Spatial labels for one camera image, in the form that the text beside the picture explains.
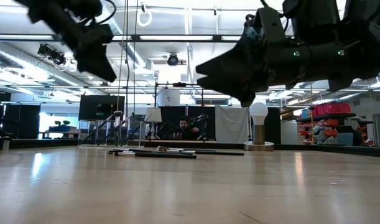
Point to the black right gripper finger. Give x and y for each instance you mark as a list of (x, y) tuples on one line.
[(233, 87), (230, 63)]

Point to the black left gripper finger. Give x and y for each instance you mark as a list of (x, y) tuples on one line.
[(98, 63), (80, 63)]

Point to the clear acrylic container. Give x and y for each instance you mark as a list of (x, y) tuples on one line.
[(141, 137)]

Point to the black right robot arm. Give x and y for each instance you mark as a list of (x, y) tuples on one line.
[(348, 59)]

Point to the background black robot arm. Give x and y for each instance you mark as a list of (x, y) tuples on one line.
[(203, 118)]

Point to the white light bulb lamp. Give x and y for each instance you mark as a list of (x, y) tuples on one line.
[(258, 113)]

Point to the grey hanging cloth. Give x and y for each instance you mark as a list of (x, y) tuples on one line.
[(233, 124)]

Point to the black monitor screen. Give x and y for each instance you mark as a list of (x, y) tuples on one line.
[(90, 105)]

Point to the blue storage bin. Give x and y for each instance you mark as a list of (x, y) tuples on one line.
[(306, 113)]

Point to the black tall panel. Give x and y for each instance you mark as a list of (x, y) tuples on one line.
[(273, 130)]

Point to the person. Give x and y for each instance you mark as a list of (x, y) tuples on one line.
[(185, 124)]

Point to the red storage bin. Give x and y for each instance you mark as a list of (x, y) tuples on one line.
[(330, 109), (317, 111), (344, 108)]

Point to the black backdrop curtain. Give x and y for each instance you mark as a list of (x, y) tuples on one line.
[(171, 112)]

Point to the blue box with plants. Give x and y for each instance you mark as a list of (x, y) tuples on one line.
[(62, 128)]

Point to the black storage shelf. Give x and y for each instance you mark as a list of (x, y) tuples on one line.
[(326, 116)]

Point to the white-shade table lamp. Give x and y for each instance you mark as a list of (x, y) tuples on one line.
[(153, 115)]

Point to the black room divider panel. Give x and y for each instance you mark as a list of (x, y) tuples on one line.
[(21, 121)]

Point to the small grey cup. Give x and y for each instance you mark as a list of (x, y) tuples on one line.
[(6, 144)]

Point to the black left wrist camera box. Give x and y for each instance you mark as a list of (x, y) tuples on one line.
[(99, 32)]

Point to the black overhead camera rig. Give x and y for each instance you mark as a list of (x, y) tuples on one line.
[(48, 53)]

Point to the black overhead frame bar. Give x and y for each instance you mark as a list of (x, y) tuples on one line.
[(133, 38)]

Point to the black ceiling dome camera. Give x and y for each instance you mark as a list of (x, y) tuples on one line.
[(173, 59)]

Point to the black pipe frame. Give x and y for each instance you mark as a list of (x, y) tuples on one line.
[(155, 96)]

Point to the black table edge rail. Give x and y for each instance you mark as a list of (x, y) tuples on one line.
[(332, 148)]

